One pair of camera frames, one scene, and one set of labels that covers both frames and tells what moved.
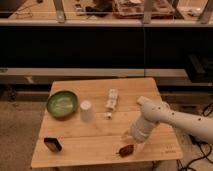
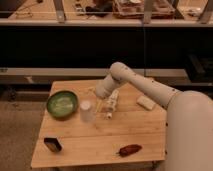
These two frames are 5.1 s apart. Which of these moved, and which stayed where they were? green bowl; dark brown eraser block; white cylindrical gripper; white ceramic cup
Moved: white cylindrical gripper
Stayed: white ceramic cup; dark brown eraser block; green bowl
